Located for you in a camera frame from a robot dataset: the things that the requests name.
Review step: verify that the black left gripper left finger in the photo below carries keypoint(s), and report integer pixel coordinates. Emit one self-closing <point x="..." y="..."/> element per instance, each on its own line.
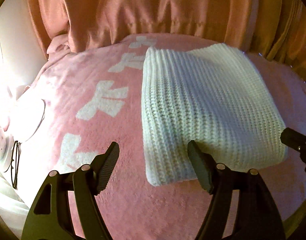
<point x="50" y="217"/>

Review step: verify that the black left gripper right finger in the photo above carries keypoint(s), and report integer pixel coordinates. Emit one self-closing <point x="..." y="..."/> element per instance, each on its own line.
<point x="257" y="215"/>

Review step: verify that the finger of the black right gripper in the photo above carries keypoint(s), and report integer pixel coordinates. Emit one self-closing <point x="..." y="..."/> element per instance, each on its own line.
<point x="293" y="139"/>

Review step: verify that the white red black knit sweater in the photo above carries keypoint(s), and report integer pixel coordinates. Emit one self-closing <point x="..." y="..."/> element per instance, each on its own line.
<point x="214" y="96"/>

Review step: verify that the black eyeglasses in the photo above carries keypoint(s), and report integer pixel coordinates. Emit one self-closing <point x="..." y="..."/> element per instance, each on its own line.
<point x="14" y="164"/>

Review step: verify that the pink blanket with white bows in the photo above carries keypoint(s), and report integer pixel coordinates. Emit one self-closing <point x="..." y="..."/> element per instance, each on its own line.
<point x="82" y="102"/>

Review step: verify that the orange satin curtain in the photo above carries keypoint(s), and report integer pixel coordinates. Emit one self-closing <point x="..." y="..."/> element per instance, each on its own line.
<point x="274" y="28"/>

